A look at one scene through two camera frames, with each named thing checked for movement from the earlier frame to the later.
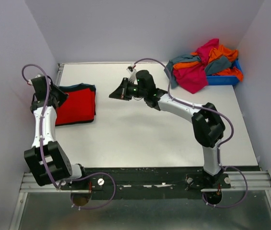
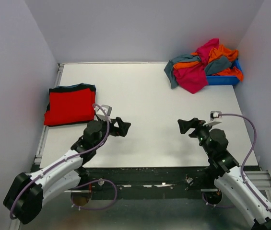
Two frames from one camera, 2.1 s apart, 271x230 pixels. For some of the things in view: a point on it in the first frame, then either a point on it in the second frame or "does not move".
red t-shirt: (78, 106) does not move
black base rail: (136, 182) does not move
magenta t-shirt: (193, 78) does not move
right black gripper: (121, 91) -> (184, 125)
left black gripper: (64, 95) -> (123, 127)
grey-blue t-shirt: (212, 67) does not move
